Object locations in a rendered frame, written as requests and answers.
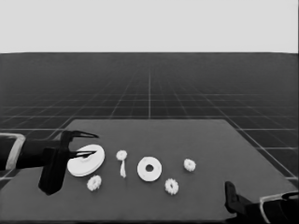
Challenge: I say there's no white round carrier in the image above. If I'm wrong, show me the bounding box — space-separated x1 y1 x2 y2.
136 156 163 183

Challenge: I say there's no white toothed gear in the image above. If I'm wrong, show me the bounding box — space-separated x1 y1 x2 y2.
183 158 197 173
116 149 128 161
164 177 179 196
86 175 103 192

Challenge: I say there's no small white T-shaped piece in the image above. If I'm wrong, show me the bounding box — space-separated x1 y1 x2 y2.
119 158 128 179

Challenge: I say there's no large thick white disc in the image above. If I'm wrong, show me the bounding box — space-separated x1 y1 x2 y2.
66 144 107 178

